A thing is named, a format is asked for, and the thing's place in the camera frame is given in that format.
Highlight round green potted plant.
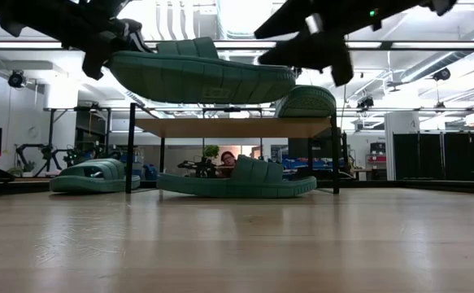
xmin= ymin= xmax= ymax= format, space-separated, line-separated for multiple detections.
xmin=202 ymin=144 xmax=221 ymax=160

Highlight black ceiling spotlight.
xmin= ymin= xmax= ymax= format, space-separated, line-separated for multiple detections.
xmin=7 ymin=69 xmax=28 ymax=90
xmin=356 ymin=95 xmax=375 ymax=110
xmin=432 ymin=67 xmax=452 ymax=82

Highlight shelf unit with red boxes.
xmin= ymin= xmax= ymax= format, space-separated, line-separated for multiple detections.
xmin=365 ymin=141 xmax=388 ymax=181

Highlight person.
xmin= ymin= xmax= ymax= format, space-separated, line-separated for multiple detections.
xmin=219 ymin=151 xmax=239 ymax=179

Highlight small green desk plant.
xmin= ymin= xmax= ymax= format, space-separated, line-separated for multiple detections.
xmin=7 ymin=164 xmax=34 ymax=178

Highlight black robot with green lights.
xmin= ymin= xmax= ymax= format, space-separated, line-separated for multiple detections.
xmin=63 ymin=146 xmax=111 ymax=168

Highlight black partition screens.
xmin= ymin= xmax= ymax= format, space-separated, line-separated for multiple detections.
xmin=393 ymin=132 xmax=474 ymax=181

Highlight blue chair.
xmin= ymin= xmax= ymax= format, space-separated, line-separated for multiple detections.
xmin=143 ymin=162 xmax=159 ymax=181

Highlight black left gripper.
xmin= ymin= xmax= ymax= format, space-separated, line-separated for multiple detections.
xmin=63 ymin=0 xmax=154 ymax=81

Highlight green rubber slide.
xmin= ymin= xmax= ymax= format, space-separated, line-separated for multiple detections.
xmin=275 ymin=84 xmax=337 ymax=120
xmin=109 ymin=36 xmax=297 ymax=105
xmin=156 ymin=154 xmax=318 ymax=199
xmin=49 ymin=157 xmax=141 ymax=194

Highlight black background rig frame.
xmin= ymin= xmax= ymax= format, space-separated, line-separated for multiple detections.
xmin=43 ymin=106 xmax=112 ymax=172

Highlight wooden shelf with black frame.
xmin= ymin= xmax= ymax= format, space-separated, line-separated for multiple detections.
xmin=124 ymin=102 xmax=342 ymax=195

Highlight rack with blue bins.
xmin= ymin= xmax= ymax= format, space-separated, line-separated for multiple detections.
xmin=280 ymin=157 xmax=335 ymax=171

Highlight black aluminium rig frame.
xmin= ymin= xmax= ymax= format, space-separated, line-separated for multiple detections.
xmin=0 ymin=177 xmax=474 ymax=197

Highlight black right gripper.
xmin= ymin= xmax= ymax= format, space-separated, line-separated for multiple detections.
xmin=254 ymin=0 xmax=374 ymax=86

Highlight black overhead bar with lights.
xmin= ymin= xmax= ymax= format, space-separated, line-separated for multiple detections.
xmin=0 ymin=39 xmax=474 ymax=52

